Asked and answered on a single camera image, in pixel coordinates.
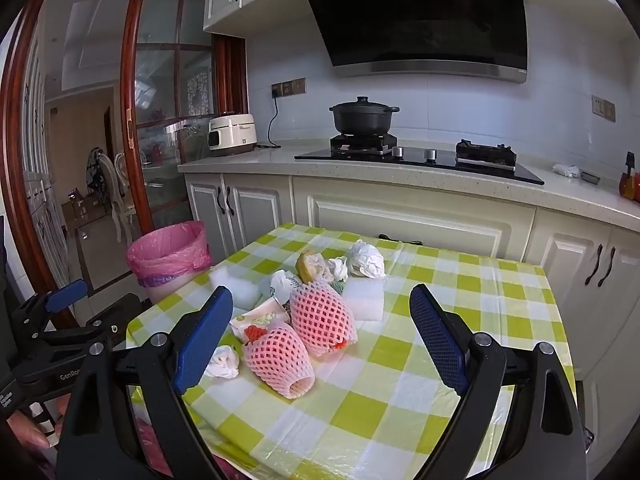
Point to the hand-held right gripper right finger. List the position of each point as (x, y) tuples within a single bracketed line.
[(440, 345)]

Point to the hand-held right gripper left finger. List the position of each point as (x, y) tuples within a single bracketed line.
[(200, 342)]

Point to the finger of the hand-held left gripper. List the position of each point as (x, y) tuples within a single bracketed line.
[(65, 294), (120, 310)]

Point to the trash can with pink bag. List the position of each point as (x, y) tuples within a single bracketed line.
[(165, 260)]

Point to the white foam block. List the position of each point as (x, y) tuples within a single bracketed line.
[(240, 285)]

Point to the pink foam fruit net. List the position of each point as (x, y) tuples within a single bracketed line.
[(280, 360), (320, 315)]

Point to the white paper pieces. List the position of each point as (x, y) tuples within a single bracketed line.
[(367, 300)]

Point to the small orange scrap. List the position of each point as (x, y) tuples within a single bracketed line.
[(340, 345)]

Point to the person's left hand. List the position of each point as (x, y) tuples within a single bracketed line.
[(35, 437)]

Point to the crumpled white tissue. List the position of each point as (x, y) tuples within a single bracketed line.
[(337, 267), (222, 362)]

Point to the green checked tablecloth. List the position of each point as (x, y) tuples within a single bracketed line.
[(400, 385)]

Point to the torn food wrapper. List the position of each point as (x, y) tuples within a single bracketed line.
[(260, 317)]

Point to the cardboard box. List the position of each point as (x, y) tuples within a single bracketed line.
[(80, 205)]

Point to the large crumpled white paper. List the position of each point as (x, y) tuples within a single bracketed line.
[(367, 260)]

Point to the white dining chair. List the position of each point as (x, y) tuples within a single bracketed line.
[(117, 195)]

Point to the green wrapper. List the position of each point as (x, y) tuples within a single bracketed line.
[(339, 287)]

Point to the dark cloth bundle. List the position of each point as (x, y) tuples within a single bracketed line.
[(95, 175)]

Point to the white kitchen counter cabinet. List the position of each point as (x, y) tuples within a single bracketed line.
[(415, 210)]

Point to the black glass gas stove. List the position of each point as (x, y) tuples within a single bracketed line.
[(415, 162)]

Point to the wooden glass sliding door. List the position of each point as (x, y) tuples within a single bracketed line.
[(129, 110)]

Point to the white rice cooker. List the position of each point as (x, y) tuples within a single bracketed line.
[(232, 132)]

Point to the crumpled white plastic bag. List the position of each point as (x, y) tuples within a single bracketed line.
[(567, 170)]

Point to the black cooking pot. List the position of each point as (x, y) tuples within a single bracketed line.
[(362, 117)]

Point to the red sauce bottle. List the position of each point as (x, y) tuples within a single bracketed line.
[(629, 182)]

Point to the black range hood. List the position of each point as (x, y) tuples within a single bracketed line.
[(415, 10)]

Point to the red wooden door frame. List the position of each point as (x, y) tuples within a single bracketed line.
[(14, 170)]

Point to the wall socket panel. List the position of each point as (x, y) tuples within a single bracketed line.
[(290, 87)]

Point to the wall switch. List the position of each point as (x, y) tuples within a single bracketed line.
[(602, 107)]

